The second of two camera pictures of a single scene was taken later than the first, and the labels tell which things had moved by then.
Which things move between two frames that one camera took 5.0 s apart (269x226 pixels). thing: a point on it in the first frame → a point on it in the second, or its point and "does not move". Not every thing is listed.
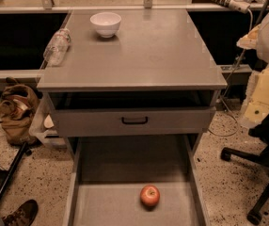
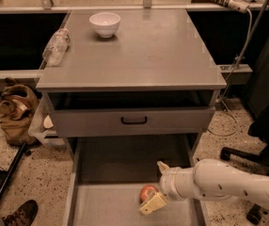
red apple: (150, 195) does not move
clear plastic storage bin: (45, 125) does not move
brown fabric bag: (17, 106) does not move
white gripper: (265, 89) → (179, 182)
